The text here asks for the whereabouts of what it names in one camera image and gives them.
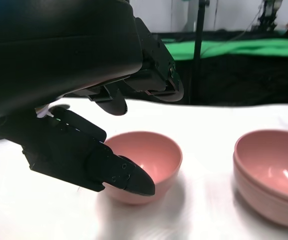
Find green cloth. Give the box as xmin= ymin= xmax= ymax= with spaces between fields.
xmin=162 ymin=38 xmax=288 ymax=62

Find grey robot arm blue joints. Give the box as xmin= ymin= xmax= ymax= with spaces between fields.
xmin=252 ymin=0 xmax=285 ymax=32

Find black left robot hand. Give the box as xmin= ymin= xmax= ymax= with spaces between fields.
xmin=0 ymin=0 xmax=185 ymax=199

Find pink bowl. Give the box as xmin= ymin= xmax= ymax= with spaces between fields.
xmin=232 ymin=152 xmax=288 ymax=230
xmin=233 ymin=128 xmax=288 ymax=187
xmin=103 ymin=130 xmax=183 ymax=207

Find black tripod pole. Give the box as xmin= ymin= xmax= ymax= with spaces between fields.
xmin=189 ymin=0 xmax=210 ymax=106

